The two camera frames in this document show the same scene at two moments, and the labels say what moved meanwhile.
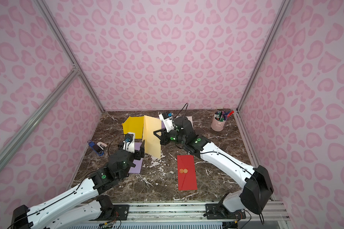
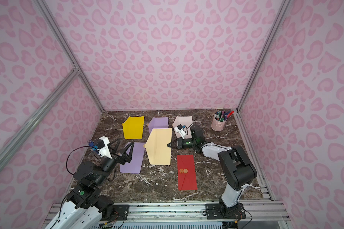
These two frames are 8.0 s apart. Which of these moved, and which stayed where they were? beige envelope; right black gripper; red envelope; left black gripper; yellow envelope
Moved: right black gripper; left black gripper; beige envelope
Stayed: red envelope; yellow envelope
